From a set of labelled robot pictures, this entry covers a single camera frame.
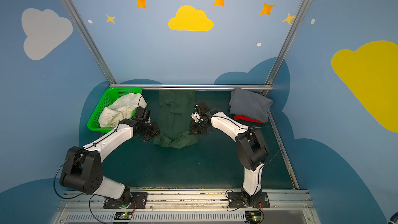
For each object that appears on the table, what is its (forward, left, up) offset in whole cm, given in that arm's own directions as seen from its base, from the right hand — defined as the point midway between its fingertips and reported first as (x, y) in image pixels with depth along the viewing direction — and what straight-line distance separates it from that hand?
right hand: (190, 131), depth 88 cm
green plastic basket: (+30, +61, -2) cm, 67 cm away
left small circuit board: (-41, +28, -9) cm, 50 cm away
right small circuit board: (-38, -33, -11) cm, 51 cm away
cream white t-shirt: (+17, +48, -2) cm, 50 cm away
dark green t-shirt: (+20, +12, -9) cm, 26 cm away
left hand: (0, +16, -1) cm, 16 cm away
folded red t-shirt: (+16, -34, -6) cm, 38 cm away
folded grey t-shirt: (+28, -39, -4) cm, 48 cm away
